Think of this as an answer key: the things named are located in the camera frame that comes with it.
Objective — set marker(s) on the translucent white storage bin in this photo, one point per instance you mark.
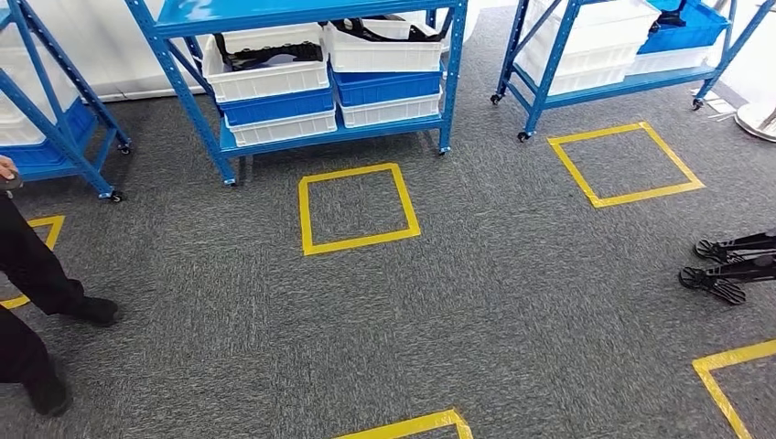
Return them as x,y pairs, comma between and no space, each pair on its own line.
600,42
24,91

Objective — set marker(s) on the black curved plastic part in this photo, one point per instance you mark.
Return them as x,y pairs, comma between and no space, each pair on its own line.
364,27

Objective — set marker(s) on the person's hand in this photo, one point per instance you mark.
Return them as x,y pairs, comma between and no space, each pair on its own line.
6,166

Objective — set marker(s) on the black angled plastic part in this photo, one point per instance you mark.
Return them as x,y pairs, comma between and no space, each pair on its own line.
267,53

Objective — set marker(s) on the white plastic storage bin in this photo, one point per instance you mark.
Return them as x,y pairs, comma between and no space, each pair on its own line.
391,112
273,82
285,128
667,60
382,57

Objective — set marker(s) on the person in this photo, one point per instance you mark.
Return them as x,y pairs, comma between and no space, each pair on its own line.
30,260

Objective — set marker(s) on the silver stanchion base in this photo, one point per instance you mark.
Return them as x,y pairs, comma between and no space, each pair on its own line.
758,121

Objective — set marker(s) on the dark round disc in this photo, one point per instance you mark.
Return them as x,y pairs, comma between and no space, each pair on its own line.
11,183

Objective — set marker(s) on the yellow floor tape square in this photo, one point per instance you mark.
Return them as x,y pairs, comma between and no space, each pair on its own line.
357,245
642,197
54,227

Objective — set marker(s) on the blue steel shelf rack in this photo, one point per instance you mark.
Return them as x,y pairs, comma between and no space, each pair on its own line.
60,139
545,72
285,12

